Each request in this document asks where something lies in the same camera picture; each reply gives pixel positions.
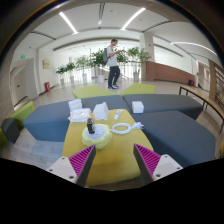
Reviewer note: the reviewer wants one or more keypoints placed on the white folded cloth stack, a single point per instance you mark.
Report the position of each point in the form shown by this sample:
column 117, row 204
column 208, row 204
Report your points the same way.
column 75, row 104

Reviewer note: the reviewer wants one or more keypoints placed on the white cube box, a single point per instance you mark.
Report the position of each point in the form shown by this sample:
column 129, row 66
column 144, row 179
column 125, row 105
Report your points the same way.
column 137, row 107

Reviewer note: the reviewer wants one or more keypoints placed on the right grey sofa block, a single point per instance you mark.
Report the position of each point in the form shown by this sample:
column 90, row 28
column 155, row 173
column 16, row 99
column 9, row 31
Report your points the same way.
column 179, row 136

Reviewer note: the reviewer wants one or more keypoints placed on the dark grey stool left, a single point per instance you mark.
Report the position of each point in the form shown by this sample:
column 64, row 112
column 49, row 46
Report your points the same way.
column 10, row 129

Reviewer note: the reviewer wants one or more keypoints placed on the left grey sofa block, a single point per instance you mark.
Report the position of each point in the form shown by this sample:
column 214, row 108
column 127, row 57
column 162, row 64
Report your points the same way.
column 50, row 122

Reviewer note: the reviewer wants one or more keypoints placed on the yellow ottoman table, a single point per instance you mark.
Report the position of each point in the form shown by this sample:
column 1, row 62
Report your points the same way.
column 113, row 163

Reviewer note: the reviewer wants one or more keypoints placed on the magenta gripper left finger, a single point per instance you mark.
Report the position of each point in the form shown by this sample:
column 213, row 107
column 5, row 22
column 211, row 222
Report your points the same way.
column 76, row 167

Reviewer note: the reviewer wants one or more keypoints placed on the potted plant far left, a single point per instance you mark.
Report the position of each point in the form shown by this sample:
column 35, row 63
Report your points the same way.
column 61, row 71

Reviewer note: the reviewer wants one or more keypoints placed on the potted plant white pot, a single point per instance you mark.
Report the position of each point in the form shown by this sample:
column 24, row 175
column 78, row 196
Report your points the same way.
column 97, row 62

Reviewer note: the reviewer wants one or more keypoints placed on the small white remote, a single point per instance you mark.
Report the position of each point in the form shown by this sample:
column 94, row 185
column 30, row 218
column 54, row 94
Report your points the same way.
column 118, row 113

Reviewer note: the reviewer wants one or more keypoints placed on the grey sofa block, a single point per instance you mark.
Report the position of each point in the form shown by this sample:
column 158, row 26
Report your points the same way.
column 179, row 136
column 166, row 102
column 50, row 122

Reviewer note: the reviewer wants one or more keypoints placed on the left green sofa block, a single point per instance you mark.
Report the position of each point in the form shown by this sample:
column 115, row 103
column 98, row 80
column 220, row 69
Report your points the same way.
column 91, row 91

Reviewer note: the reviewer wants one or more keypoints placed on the yellow-green round socket base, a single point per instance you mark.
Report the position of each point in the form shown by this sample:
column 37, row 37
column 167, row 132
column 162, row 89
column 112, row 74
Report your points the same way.
column 100, row 138

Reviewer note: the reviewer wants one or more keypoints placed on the potted plant right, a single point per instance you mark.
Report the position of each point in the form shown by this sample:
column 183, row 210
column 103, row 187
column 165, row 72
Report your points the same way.
column 137, row 56

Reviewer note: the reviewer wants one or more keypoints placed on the wooden bench right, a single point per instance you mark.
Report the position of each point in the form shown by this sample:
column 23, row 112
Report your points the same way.
column 206, row 102

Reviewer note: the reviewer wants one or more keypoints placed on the red fire extinguisher box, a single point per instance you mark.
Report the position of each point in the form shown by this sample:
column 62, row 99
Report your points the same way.
column 47, row 86

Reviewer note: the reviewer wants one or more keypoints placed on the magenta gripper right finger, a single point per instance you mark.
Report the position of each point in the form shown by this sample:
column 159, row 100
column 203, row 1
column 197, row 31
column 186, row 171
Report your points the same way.
column 153, row 166

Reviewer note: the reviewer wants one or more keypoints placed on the dark brown charger plug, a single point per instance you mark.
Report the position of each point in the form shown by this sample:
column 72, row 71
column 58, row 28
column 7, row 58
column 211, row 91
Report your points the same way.
column 90, row 125

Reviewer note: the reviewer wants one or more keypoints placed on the standing person with backpack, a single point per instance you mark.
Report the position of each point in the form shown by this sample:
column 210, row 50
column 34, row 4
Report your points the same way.
column 110, row 58

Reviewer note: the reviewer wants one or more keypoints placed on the green seat far left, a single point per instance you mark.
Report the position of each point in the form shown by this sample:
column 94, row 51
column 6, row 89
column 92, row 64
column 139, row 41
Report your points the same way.
column 20, row 115

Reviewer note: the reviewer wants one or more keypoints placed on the white tissue box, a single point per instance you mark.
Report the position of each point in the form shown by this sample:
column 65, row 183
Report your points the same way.
column 101, row 111

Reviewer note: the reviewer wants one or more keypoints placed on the green sofa block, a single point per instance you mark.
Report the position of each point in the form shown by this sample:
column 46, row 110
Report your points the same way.
column 138, row 88
column 91, row 91

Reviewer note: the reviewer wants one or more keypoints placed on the right green sofa block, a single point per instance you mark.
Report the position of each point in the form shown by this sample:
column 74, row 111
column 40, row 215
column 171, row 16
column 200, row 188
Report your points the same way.
column 138, row 88

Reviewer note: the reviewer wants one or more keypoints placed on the far grey sofa block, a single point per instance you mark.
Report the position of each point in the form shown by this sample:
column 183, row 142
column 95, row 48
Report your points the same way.
column 166, row 102

